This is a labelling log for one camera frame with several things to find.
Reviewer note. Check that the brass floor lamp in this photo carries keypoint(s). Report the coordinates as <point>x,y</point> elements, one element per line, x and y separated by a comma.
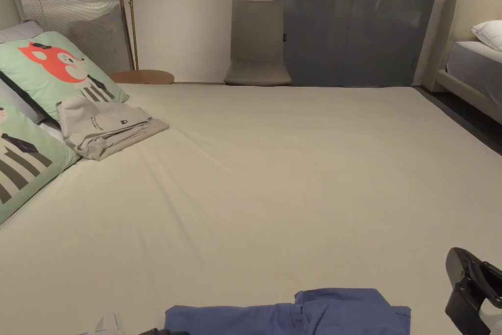
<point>131,9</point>

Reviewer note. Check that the beige padded headboard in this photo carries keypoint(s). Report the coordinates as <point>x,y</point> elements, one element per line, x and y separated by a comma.
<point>462,9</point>

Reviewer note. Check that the bed with beige sheet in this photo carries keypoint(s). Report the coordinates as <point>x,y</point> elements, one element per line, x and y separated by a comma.
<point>259,178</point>

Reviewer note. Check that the blue garment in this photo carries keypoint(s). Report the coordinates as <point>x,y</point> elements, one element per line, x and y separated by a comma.
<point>337,313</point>

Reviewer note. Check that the green striped animal print pillow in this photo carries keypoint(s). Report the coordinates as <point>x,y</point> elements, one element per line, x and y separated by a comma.
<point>23,154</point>

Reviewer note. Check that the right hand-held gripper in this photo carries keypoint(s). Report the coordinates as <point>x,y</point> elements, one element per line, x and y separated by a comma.
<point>464,305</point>

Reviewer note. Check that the green fox print pillow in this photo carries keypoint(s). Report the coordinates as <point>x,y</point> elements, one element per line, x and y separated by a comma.
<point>43,72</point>

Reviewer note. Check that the folded beige garment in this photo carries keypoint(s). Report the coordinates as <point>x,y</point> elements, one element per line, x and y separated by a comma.
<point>113,131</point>

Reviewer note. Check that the bed with grey sheet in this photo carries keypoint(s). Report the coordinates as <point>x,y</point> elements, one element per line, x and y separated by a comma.
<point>470,64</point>

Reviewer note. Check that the grey pillow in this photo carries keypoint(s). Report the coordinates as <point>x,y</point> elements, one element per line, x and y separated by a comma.
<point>19,31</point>

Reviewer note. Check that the white pillow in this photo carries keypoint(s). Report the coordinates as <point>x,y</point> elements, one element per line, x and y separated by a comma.
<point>490,35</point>

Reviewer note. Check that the grey door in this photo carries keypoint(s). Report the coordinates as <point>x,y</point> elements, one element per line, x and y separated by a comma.
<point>345,29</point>

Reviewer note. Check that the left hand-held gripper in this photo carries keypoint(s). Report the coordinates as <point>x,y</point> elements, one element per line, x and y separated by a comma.
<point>110,325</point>

